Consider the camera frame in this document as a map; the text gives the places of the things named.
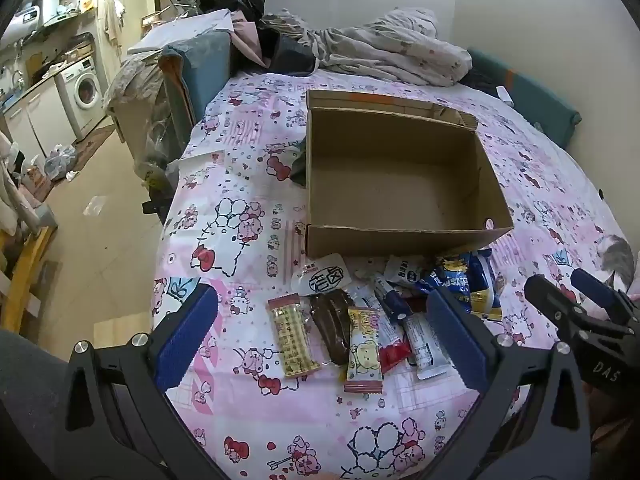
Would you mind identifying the white crimped snack packet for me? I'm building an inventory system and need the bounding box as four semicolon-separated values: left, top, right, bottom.
402;312;451;380

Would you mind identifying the clear white snack packet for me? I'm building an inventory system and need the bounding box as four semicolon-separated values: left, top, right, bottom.
347;280;383;311

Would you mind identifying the white washing machine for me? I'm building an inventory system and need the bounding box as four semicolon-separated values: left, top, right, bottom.
56;56;108;133

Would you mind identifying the blue yellow-bottomed snack packet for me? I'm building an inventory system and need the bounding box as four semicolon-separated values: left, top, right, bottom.
470;250;503;322

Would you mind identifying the white hanging towel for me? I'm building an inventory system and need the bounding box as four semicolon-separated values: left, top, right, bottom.
102;0;126;43

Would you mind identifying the pink cartoon printed bed sheet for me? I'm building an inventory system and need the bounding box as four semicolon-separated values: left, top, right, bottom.
150;67;637;480

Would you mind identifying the yellow cartoon snack packet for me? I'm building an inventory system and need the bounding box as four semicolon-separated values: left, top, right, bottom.
344;306;385;393

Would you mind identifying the brown snack packet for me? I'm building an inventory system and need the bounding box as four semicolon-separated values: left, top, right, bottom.
309;290;355;366

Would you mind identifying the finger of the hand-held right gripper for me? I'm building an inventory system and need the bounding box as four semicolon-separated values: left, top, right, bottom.
524;274;587;332
571;268;635;327

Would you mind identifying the cardboard box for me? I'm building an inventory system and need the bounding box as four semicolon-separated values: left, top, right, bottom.
304;89;515;259

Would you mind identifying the grey and white cat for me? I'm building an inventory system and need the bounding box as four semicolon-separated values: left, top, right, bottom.
594;234;637;293

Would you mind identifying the white bottle-print snack packet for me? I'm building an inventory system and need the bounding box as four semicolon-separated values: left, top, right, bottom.
384;255;431;286

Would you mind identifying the crumpled printed duvet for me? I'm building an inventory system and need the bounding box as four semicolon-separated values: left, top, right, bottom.
260;7;473;86

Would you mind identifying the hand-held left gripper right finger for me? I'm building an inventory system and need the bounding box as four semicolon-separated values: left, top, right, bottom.
425;287;592;480

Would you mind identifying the white cabinet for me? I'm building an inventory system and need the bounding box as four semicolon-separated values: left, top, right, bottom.
2;80;76;161

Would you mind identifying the red snack packet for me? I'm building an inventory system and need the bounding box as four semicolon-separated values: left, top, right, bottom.
379;340;412;375

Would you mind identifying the pink cloth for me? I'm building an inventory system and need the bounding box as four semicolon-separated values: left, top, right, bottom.
227;15;273;68

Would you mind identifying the black cloth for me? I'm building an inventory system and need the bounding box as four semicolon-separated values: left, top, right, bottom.
257;25;321;77

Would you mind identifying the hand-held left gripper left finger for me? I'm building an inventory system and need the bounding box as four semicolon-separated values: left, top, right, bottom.
64;284;228;480

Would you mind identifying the white and navy snack packet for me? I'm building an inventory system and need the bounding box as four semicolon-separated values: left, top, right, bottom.
372;274;413;321

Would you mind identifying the beige red-ended snack packet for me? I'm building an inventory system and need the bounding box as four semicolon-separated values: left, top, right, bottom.
266;294;322;380

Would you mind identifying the white round snack packet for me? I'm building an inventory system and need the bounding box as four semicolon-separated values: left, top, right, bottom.
291;254;348;293

